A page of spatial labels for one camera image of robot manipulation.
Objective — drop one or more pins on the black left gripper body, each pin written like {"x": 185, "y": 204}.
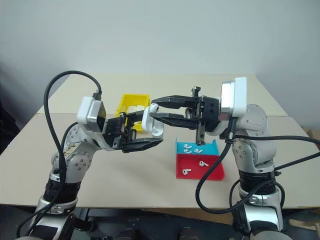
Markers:
{"x": 117, "y": 132}

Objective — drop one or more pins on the yellow plastic bin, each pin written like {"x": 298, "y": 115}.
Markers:
{"x": 132, "y": 100}

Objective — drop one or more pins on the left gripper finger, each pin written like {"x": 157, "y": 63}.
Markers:
{"x": 135, "y": 118}
{"x": 142, "y": 145}

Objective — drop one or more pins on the dark rounded shape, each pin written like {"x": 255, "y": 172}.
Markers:
{"x": 188, "y": 233}

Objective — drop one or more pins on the black table frame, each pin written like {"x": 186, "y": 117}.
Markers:
{"x": 155, "y": 220}

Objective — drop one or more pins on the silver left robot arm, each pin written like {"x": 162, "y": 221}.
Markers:
{"x": 77, "y": 162}

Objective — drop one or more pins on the white earbud case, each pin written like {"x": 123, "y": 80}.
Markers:
{"x": 147, "y": 122}

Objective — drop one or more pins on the blue plastic tray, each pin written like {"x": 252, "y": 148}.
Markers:
{"x": 210, "y": 150}

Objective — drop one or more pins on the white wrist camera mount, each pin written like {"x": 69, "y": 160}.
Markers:
{"x": 240, "y": 97}
{"x": 86, "y": 110}

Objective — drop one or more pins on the red plastic tray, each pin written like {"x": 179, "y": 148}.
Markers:
{"x": 193, "y": 162}

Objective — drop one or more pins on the small white closed case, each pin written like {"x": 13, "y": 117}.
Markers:
{"x": 131, "y": 109}
{"x": 140, "y": 108}

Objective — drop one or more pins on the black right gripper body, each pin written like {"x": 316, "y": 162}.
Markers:
{"x": 210, "y": 112}

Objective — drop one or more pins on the white earbud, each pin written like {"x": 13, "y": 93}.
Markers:
{"x": 185, "y": 145}
{"x": 185, "y": 171}
{"x": 186, "y": 151}
{"x": 198, "y": 151}
{"x": 154, "y": 107}
{"x": 202, "y": 164}

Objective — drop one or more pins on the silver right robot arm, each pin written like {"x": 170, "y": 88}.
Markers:
{"x": 255, "y": 150}

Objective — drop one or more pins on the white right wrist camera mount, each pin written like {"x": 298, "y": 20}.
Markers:
{"x": 240, "y": 97}

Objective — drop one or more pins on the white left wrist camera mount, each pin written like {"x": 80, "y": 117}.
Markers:
{"x": 86, "y": 110}

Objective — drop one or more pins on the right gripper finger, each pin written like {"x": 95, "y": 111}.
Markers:
{"x": 177, "y": 121}
{"x": 177, "y": 102}

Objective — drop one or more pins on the light wooden object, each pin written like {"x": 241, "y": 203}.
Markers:
{"x": 305, "y": 221}

